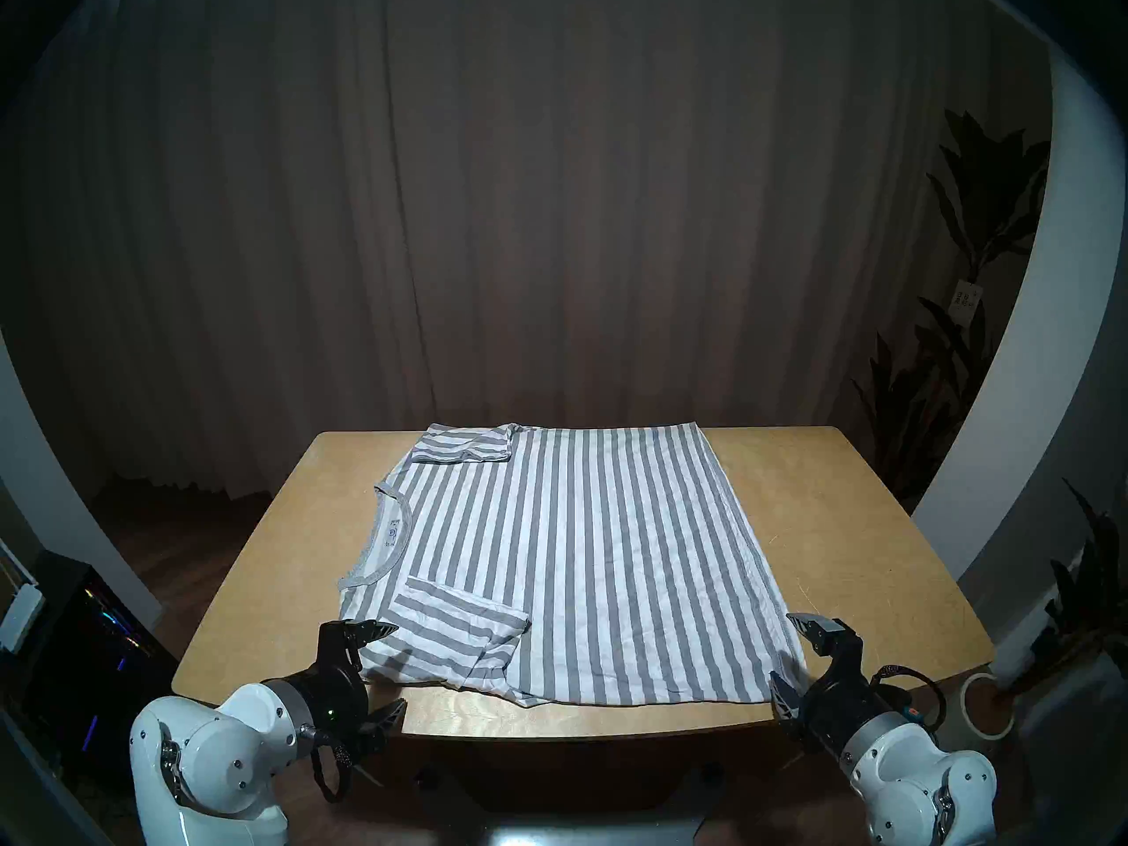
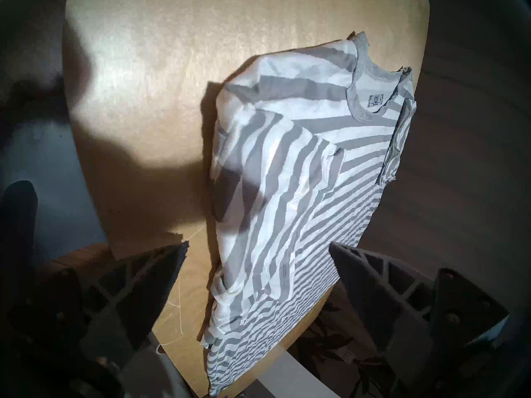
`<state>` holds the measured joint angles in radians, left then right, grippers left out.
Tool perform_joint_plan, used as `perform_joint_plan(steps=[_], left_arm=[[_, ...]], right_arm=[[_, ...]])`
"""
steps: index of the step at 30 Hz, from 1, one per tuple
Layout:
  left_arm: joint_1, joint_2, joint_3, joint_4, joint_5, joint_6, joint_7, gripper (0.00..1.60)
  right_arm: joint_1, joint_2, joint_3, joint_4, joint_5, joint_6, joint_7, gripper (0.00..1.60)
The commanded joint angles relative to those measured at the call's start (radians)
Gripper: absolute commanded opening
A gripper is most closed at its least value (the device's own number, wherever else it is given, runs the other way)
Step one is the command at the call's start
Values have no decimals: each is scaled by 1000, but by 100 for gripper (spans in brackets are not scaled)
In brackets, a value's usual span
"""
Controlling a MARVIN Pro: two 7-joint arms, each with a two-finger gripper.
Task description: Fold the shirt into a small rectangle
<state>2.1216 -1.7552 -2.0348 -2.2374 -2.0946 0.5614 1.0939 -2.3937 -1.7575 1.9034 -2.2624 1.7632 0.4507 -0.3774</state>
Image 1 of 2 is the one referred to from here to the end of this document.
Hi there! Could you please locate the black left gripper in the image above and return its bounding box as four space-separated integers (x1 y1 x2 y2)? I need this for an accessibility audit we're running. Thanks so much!
282 619 408 763

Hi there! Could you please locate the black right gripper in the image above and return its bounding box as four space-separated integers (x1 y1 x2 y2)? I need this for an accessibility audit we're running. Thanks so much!
769 612 891 755

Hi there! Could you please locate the grey white striped t-shirt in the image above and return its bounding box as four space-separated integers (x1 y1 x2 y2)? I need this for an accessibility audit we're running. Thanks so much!
338 421 810 709

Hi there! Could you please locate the white round plant pot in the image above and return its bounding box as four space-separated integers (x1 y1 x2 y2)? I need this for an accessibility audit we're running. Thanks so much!
956 672 1019 741

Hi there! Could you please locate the black computer tower with lights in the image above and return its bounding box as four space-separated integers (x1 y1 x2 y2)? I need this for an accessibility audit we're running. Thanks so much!
22 553 182 783

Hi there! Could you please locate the dark plant in white pot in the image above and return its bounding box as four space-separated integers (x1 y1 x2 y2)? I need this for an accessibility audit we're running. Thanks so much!
1031 479 1128 669

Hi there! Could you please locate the small white box device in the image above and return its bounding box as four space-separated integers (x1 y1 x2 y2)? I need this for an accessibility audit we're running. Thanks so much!
0 582 45 653

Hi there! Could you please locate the white curved arch pillar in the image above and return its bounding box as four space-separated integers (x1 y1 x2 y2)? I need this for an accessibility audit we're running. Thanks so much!
0 333 164 629
912 42 1128 581

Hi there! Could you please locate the brown pleated curtain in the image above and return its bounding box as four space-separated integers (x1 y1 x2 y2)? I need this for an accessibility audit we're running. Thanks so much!
0 0 1054 501

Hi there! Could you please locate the tall dark leafy plant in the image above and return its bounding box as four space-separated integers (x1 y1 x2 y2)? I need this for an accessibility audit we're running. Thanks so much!
853 108 1051 510

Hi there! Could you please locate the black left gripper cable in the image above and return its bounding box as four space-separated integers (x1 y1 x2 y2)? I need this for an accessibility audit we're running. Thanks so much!
310 730 353 803

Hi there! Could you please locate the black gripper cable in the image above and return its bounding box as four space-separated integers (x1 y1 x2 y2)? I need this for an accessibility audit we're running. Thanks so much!
310 730 353 803
868 665 948 731

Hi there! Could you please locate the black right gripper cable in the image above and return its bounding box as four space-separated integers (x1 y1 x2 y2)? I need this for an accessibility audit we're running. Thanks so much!
868 665 948 731

